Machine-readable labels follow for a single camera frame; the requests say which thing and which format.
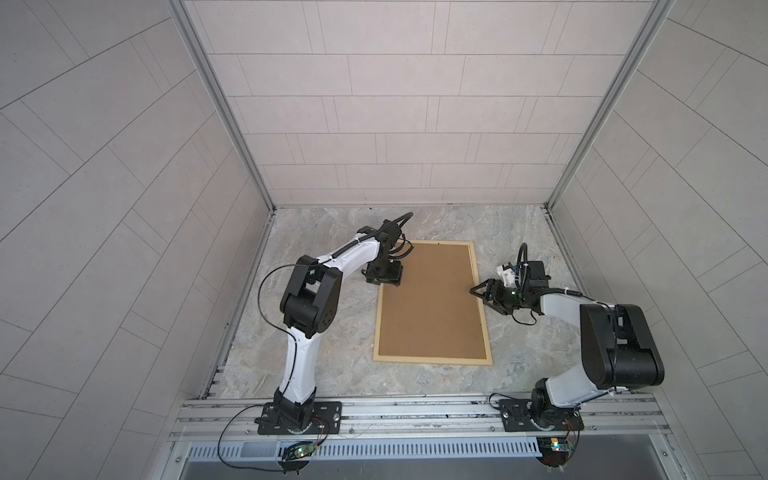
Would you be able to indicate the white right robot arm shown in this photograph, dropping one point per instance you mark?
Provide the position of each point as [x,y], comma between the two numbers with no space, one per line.
[617,350]

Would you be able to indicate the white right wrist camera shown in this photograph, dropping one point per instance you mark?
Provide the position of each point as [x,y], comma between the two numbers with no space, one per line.
[509,275]

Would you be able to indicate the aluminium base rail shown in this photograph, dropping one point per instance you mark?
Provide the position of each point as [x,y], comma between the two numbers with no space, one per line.
[405,427]

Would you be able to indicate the light wooden picture frame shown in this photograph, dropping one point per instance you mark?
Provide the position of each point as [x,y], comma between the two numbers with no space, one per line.
[378,336]

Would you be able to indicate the green circuit board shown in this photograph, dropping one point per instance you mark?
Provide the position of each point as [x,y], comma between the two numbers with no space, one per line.
[297,456]
[555,451]

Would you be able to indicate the aluminium corner post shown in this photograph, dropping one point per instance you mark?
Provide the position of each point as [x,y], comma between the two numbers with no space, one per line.
[192,41]
[647,32]

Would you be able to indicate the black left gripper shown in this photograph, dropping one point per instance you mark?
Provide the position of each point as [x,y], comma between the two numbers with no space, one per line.
[394,276]

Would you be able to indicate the aluminium corner post left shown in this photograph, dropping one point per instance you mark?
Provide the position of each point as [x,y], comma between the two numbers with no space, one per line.
[192,41]

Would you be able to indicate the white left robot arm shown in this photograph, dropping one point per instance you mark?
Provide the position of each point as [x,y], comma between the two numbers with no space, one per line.
[309,304]

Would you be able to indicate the left green circuit board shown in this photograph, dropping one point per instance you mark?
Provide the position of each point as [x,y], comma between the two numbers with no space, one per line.
[297,456]

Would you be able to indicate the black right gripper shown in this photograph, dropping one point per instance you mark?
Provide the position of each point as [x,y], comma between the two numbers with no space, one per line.
[492,284]

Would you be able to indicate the brown cardboard backing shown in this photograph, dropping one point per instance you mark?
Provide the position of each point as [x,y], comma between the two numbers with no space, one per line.
[432,300]

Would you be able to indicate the aluminium corner post right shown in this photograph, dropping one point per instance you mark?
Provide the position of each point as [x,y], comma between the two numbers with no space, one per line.
[647,32]

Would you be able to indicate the right green circuit board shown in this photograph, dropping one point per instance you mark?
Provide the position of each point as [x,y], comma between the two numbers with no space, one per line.
[555,451]

